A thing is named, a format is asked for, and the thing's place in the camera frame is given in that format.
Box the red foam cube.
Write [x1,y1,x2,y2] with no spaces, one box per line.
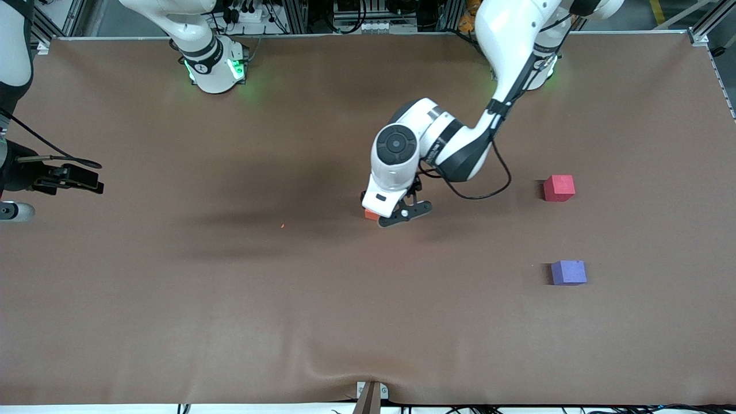
[543,175,576,202]

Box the purple foam cube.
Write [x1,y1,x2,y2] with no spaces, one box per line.
[551,260,588,286]

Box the pile of orange packets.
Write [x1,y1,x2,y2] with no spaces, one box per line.
[458,0,482,33]

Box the brown table cover sheet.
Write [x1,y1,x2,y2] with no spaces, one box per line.
[0,32,736,406]

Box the white power strip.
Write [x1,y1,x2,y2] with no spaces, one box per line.
[227,6,266,25]

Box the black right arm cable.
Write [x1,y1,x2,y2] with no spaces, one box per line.
[0,109,104,170]

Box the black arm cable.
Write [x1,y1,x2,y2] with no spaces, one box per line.
[419,98,513,201]
[0,109,104,170]

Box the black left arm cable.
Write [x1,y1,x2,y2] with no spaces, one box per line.
[419,98,513,201]

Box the metal bar with white bracket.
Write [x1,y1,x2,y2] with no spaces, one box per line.
[352,381,389,414]

